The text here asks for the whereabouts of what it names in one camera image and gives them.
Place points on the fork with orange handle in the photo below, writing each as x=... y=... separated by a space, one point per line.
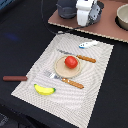
x=66 y=80

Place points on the beige bowl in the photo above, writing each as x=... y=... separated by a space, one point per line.
x=122 y=14

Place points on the grey frying pan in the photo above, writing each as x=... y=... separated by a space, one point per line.
x=95 y=13

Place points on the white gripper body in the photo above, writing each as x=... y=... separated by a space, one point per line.
x=83 y=9

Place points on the tan round plate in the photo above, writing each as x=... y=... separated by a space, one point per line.
x=62 y=70

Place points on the brown toy sausage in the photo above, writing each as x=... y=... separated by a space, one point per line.
x=14 y=78

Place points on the yellow toy banana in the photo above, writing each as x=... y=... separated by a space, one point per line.
x=43 y=90

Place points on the red toy tomato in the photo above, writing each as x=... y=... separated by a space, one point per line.
x=71 y=62

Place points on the beige woven placemat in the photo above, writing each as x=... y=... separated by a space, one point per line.
x=67 y=102

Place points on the white toy fish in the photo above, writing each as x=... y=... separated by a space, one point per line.
x=86 y=45

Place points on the grey toy pot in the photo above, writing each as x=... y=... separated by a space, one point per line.
x=66 y=8

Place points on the knife with orange handle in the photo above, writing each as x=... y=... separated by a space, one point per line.
x=78 y=56

